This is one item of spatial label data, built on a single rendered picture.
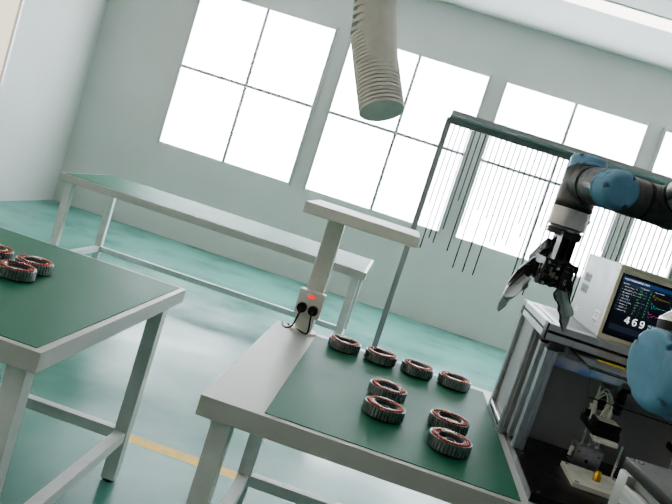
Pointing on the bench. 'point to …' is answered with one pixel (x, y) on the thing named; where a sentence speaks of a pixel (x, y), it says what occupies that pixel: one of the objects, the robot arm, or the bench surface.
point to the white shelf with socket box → (310, 302)
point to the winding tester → (603, 284)
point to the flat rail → (572, 365)
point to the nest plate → (580, 477)
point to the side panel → (511, 371)
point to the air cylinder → (586, 456)
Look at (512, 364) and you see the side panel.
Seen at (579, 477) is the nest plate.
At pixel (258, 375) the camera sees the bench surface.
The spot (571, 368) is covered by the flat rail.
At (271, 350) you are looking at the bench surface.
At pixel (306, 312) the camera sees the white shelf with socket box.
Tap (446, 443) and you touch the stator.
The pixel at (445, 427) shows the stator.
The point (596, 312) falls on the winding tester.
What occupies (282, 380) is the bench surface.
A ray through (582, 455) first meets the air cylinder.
